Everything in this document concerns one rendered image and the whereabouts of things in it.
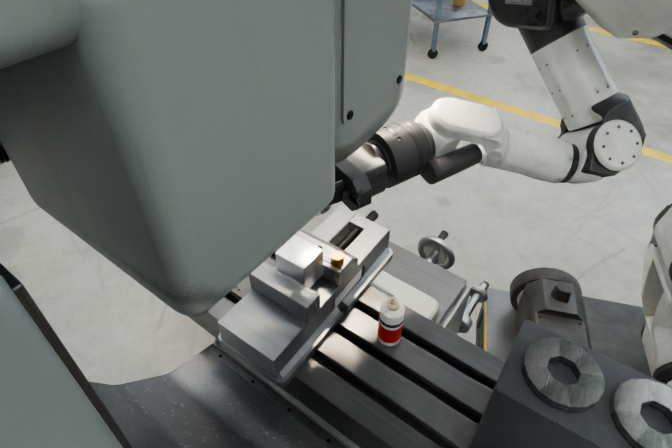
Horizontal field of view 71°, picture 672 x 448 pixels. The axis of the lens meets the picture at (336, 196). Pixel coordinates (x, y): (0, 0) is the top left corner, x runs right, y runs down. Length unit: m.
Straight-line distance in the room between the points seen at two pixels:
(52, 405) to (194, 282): 0.13
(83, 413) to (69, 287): 2.14
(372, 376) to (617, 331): 0.84
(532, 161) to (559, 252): 1.70
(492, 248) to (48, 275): 2.03
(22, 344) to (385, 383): 0.65
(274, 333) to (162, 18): 0.60
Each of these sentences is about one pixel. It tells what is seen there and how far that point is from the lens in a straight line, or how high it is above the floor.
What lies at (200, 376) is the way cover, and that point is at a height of 0.87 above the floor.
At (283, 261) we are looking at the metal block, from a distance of 0.78.
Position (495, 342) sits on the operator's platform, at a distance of 1.56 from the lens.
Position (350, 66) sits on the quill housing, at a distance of 0.44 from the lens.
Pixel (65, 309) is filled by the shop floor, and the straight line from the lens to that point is 2.33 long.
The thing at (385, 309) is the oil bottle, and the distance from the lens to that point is 0.79.
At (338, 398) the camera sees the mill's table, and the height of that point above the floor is 0.93.
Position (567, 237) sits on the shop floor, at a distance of 2.57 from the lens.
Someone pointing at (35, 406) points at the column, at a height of 1.45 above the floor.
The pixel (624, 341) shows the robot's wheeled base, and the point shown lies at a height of 0.57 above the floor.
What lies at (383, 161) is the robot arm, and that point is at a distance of 0.66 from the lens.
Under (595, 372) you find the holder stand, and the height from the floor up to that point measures 1.13.
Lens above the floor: 1.65
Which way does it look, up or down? 41 degrees down
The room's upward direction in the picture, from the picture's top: straight up
